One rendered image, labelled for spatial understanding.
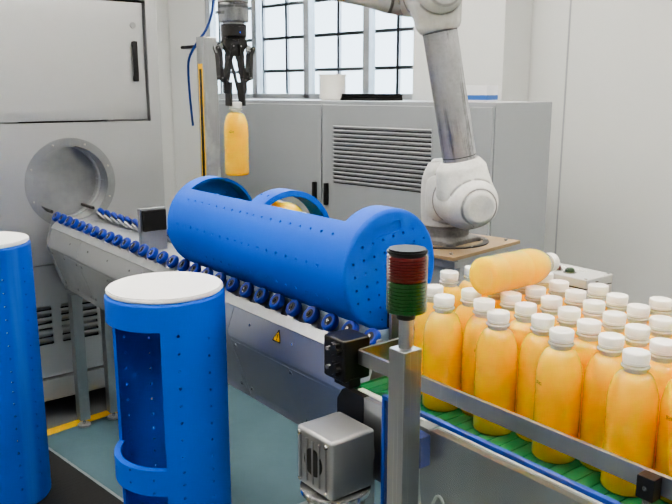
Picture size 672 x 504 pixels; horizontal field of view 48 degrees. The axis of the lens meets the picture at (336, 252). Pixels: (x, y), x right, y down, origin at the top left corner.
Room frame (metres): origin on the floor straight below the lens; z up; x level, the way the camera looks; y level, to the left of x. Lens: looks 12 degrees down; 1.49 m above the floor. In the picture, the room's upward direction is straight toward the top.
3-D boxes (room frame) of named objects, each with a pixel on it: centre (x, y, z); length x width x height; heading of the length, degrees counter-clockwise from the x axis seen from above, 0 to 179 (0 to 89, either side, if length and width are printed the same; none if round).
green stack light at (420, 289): (1.13, -0.11, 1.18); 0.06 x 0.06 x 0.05
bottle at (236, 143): (2.31, 0.30, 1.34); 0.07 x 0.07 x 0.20
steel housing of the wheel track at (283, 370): (2.48, 0.49, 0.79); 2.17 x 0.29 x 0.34; 38
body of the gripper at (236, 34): (2.31, 0.30, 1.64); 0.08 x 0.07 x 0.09; 128
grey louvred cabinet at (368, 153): (4.30, -0.09, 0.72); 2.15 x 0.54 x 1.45; 46
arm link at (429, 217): (2.45, -0.36, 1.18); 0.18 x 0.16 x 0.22; 10
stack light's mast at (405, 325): (1.13, -0.11, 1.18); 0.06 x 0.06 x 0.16
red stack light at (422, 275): (1.13, -0.11, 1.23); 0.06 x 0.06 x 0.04
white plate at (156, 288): (1.77, 0.41, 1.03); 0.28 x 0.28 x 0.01
